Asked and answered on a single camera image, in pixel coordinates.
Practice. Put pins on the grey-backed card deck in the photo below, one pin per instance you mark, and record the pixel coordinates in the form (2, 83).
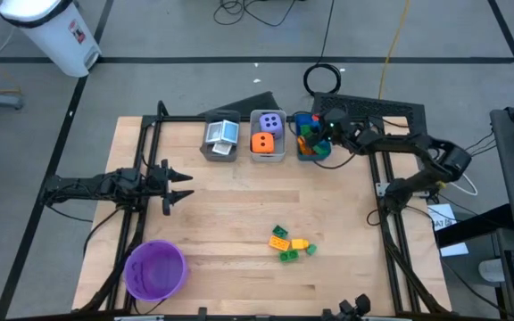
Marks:
(213, 132)
(222, 149)

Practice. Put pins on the red toy block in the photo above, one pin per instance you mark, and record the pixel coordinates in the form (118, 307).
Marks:
(315, 118)

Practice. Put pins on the purple foam die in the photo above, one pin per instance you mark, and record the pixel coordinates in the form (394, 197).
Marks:
(270, 125)

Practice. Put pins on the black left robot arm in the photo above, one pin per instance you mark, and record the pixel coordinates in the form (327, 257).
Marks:
(83, 185)

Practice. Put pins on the long green toy block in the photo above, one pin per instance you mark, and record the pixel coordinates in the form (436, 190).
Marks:
(322, 150)

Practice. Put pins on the dark grey plastic bin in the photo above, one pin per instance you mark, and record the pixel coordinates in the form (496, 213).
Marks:
(221, 158)

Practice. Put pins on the yellow toy block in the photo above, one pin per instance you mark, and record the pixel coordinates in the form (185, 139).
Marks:
(300, 244)

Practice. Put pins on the large green toy block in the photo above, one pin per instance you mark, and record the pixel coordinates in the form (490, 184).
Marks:
(288, 256)

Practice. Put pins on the black gadget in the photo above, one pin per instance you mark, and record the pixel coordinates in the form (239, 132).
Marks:
(355, 307)

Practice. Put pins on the white plastic bin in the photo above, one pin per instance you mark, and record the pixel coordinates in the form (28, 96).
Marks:
(268, 157)

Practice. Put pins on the white paper sheet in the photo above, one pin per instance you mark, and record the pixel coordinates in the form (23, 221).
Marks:
(455, 249)

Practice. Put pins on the white trash can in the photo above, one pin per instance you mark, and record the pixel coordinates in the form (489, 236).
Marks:
(56, 40)

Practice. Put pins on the yellow-orange toy block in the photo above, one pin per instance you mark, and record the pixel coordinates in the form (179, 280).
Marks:
(279, 243)

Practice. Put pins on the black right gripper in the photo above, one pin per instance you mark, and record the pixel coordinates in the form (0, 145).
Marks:
(337, 127)

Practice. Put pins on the white printed paper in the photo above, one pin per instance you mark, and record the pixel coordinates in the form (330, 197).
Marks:
(442, 216)

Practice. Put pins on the teal-backed card deck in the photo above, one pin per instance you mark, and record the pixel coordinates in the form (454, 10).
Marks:
(230, 132)

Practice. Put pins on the black aluminium frame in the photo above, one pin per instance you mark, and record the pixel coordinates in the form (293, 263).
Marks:
(181, 118)

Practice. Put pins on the small green toy block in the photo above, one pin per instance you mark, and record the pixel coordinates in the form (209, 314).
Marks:
(311, 249)

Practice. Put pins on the orange wedge toy block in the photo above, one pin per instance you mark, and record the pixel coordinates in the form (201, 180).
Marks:
(303, 146)

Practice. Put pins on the orange foam die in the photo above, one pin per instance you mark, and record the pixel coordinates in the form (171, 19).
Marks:
(262, 142)

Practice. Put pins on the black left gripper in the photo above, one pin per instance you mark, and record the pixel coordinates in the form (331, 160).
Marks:
(156, 185)

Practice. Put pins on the small blue toy block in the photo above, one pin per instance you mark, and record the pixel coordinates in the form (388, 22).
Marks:
(302, 119)

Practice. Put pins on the white computer mouse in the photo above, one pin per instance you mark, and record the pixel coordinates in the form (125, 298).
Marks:
(491, 270)

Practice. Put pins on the dark green toy block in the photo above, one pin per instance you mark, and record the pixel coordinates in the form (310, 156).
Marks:
(280, 232)

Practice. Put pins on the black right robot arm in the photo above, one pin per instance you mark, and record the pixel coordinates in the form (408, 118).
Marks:
(400, 143)

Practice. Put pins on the purple plastic bucket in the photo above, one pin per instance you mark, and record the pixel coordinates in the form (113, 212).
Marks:
(154, 272)

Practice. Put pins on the black side desk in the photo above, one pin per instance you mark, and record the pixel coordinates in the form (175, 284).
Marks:
(475, 225)

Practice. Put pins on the blue plastic bin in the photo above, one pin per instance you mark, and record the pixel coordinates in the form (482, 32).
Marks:
(299, 157)

